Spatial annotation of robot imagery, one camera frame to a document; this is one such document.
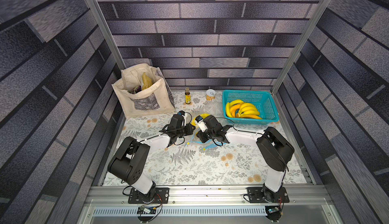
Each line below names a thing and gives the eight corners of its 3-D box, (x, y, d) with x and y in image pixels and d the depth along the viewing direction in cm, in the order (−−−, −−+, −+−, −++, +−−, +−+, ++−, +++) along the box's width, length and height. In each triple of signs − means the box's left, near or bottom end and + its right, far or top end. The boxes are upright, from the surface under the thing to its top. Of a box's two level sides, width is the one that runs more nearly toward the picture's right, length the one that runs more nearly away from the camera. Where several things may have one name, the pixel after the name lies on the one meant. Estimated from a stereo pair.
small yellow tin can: (206, 100, 114) (206, 97, 111) (205, 92, 119) (205, 88, 116) (215, 100, 114) (216, 97, 111) (214, 92, 119) (215, 88, 116)
